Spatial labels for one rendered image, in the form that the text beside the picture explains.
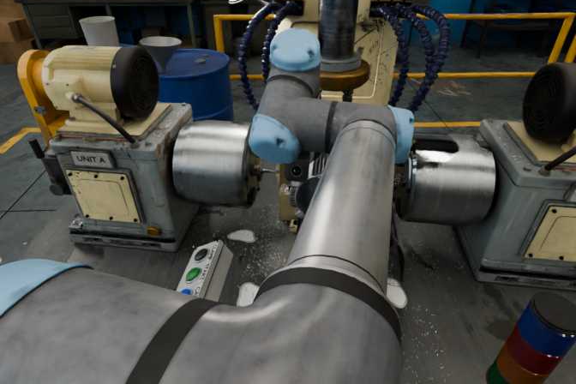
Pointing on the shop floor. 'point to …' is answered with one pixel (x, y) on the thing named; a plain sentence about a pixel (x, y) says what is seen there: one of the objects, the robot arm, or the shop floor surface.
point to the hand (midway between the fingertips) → (301, 165)
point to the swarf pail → (239, 47)
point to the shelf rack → (529, 8)
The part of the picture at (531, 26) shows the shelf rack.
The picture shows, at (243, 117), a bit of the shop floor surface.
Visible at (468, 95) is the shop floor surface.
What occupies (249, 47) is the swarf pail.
